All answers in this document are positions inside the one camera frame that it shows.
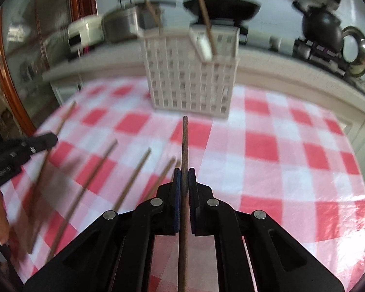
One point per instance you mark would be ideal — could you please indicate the cream plastic soup spoon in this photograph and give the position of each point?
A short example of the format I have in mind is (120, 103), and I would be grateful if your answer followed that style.
(202, 45)

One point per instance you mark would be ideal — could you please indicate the white small cooker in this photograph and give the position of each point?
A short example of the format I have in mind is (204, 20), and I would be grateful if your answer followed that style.
(85, 32)

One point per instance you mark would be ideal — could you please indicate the steel glass pot lid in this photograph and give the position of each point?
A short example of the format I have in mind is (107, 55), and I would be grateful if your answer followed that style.
(363, 54)

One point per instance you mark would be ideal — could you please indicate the black glass gas hob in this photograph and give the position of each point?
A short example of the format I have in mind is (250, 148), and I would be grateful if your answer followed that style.
(261, 36)

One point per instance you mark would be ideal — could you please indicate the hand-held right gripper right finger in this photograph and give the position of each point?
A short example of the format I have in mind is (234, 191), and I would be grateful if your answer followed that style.
(193, 188)

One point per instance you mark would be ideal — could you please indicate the black wok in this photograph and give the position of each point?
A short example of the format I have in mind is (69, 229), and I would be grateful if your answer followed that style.
(225, 9)

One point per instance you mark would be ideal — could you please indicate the cream perforated plastic basket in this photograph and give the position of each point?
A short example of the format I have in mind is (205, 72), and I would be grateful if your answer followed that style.
(185, 82)

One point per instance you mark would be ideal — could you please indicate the black clay pot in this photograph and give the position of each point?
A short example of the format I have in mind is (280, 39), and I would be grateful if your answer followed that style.
(322, 27)

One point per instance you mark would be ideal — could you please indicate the silver rice cooker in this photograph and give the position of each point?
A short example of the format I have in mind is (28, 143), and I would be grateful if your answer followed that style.
(121, 24)

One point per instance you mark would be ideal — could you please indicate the black burner grate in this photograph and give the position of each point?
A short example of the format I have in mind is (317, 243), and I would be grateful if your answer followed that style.
(319, 54)

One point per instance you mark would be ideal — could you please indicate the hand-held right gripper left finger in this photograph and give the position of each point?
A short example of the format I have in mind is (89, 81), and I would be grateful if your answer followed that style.
(177, 194)

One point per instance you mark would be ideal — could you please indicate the wooden framed glass door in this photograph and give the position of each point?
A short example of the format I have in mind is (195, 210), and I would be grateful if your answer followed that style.
(21, 67)

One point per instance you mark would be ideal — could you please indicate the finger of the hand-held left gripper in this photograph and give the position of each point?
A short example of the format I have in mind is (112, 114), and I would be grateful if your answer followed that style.
(36, 144)

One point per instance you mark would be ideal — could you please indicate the red white checked tablecloth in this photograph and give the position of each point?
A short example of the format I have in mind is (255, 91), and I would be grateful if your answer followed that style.
(261, 146)

